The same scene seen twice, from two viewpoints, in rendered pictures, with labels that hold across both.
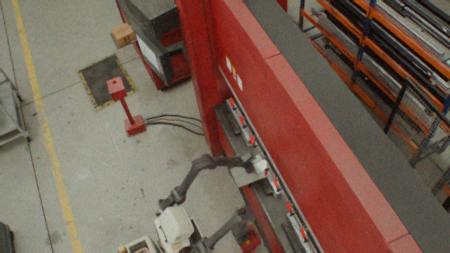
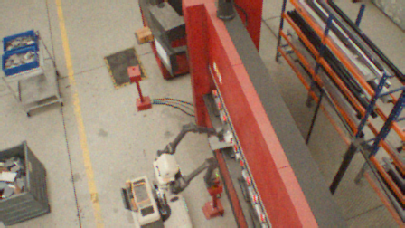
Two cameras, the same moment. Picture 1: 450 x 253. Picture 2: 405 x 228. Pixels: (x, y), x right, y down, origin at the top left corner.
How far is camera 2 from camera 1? 125 cm
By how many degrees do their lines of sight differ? 2
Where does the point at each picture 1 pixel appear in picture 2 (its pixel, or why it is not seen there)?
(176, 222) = (167, 163)
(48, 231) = (71, 172)
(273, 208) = (233, 167)
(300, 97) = (248, 90)
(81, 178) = (99, 137)
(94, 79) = (116, 65)
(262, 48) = (231, 59)
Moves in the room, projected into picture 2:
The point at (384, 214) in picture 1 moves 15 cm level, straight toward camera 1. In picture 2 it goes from (279, 155) to (265, 168)
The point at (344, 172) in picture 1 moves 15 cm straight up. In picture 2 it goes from (263, 132) to (264, 120)
